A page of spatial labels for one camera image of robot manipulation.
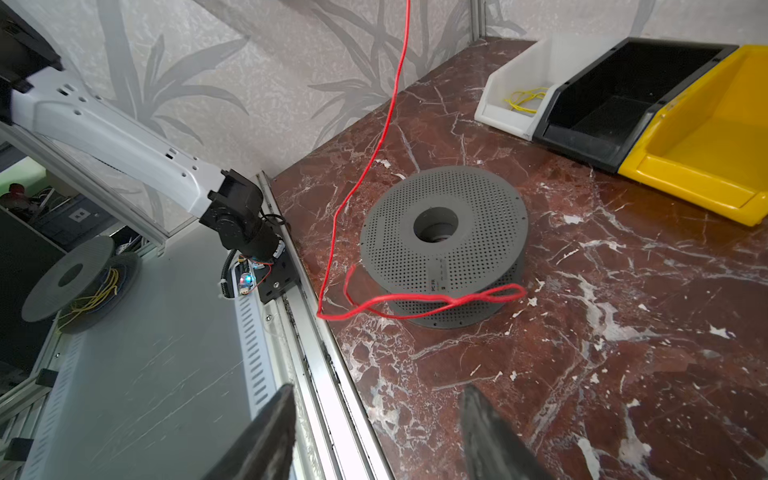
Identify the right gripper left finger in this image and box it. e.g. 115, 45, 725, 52
203, 384, 297, 480

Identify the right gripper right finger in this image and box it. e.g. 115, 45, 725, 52
460, 385, 553, 480

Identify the red cable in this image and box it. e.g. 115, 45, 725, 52
315, 0, 528, 322

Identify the grey perforated spool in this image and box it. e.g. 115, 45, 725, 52
360, 166, 529, 329

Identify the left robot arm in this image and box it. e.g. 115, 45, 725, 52
1, 5, 281, 264

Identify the black plastic bin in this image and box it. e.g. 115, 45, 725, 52
533, 37, 737, 174

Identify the white plastic bin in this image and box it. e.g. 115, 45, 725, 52
474, 34, 620, 141

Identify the yellow plastic bin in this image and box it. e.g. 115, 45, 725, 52
618, 45, 767, 226

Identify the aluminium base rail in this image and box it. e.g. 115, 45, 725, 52
235, 174, 393, 479

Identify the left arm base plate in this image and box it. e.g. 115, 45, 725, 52
234, 222, 299, 304

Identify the yellow cable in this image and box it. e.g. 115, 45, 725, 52
502, 87, 551, 116

